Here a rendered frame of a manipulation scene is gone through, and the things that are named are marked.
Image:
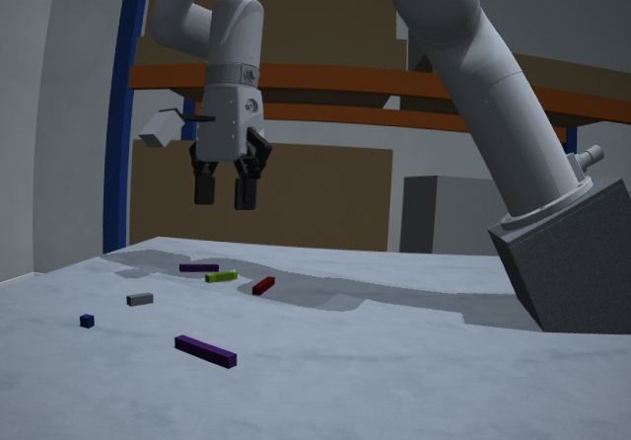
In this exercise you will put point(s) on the lime green rod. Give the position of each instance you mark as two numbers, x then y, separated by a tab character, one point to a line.
222	276

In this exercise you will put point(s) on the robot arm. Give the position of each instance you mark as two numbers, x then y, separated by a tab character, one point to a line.
484	80

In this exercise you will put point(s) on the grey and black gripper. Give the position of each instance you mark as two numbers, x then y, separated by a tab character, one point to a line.
230	139

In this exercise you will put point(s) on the small blue cube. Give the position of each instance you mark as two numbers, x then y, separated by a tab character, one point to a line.
87	321

